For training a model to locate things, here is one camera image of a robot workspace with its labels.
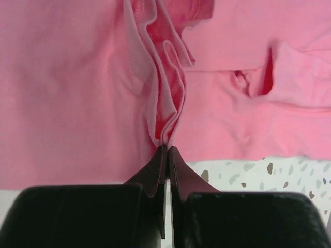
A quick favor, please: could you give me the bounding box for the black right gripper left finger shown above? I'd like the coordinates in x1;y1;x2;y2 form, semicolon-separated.
124;145;168;239

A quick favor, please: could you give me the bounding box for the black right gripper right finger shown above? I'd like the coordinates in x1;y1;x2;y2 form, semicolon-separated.
168;146;220;247

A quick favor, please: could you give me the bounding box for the pink t shirt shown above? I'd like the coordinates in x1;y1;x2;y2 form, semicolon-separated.
1;1;330;190

